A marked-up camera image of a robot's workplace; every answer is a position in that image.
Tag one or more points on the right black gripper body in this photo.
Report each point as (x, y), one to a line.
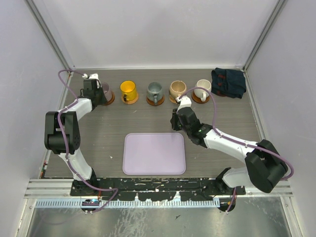
(177, 124)

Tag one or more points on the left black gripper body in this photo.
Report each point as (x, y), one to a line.
(99, 95)

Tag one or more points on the clear purple glass mug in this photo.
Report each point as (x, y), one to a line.
(107, 91)

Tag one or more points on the wooden coaster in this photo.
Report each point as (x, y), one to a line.
(111, 100)
(159, 102)
(198, 100)

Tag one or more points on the woven rattan coaster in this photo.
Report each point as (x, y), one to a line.
(175, 99)
(129, 99)

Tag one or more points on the white ceramic mug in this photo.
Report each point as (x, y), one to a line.
(203, 87)

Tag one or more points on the beige ceramic mug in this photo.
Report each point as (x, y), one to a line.
(177, 87)

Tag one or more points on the yellow glass mug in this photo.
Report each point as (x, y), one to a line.
(128, 87)

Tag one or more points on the grey green ceramic mug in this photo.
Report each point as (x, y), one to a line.
(154, 92)

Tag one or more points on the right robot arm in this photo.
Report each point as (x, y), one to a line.
(263, 166)

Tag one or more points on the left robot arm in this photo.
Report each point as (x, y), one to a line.
(62, 135)

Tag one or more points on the lavender plastic tray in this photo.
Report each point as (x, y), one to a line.
(154, 154)

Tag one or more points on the dark blue folded cloth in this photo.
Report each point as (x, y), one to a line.
(228, 83)

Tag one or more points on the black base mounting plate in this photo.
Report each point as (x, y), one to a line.
(158, 189)

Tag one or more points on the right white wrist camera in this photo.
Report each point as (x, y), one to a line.
(183, 102)

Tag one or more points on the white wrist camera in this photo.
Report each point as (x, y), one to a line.
(183, 102)
(93, 76)

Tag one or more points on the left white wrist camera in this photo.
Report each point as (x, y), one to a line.
(93, 76)

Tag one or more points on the left aluminium frame post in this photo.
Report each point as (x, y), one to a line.
(45, 22)

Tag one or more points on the aluminium frame post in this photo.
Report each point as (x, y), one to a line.
(277, 9)
(45, 22)

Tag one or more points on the slotted white cable duct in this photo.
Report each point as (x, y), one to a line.
(93, 203)

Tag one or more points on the front aluminium rail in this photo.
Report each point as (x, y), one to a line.
(59, 188)

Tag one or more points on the right aluminium frame post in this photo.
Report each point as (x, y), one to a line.
(277, 9)

